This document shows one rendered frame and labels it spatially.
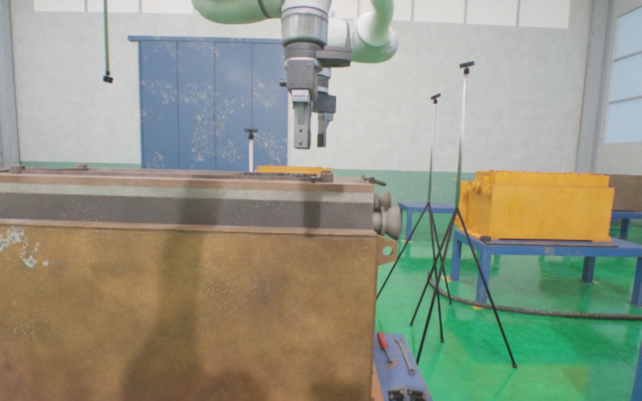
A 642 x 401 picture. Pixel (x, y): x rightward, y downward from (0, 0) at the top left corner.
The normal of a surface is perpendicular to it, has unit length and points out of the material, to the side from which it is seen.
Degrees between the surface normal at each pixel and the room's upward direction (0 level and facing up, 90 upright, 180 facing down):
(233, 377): 90
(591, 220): 90
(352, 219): 90
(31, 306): 90
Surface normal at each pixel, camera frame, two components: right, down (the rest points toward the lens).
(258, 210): -0.01, 0.12
